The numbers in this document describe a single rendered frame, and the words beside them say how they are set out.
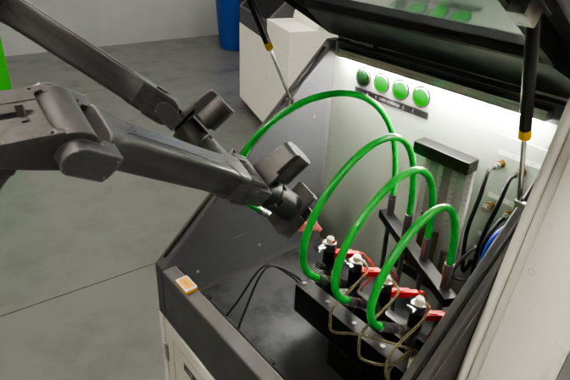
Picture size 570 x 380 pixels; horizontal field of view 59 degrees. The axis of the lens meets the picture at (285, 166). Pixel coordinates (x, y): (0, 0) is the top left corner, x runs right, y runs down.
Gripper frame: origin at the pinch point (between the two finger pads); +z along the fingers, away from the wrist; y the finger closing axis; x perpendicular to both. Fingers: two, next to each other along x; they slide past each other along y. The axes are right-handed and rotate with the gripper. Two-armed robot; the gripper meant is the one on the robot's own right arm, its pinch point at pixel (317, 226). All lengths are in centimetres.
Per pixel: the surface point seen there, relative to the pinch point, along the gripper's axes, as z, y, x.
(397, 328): 8.2, -2.6, -24.2
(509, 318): 10.1, 12.0, -36.4
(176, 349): 10, -51, 20
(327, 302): 13.9, -11.7, -3.6
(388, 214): 20.5, 11.5, 6.4
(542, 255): 4.3, 22.5, -36.4
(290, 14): 108, 79, 303
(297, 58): 112, 52, 254
